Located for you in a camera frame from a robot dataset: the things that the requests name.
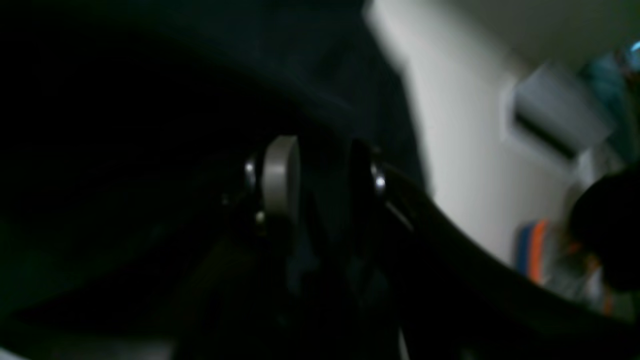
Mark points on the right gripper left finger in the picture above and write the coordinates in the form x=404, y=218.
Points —
x=234, y=303

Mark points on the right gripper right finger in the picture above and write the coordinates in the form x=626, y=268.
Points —
x=453, y=300

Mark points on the black T-shirt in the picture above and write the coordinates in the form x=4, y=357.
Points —
x=125, y=125

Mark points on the orange clear parts box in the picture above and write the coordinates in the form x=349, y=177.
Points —
x=546, y=256

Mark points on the black chair back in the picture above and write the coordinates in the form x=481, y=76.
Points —
x=606, y=220

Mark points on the white table cable slot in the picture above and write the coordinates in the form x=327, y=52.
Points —
x=554, y=117

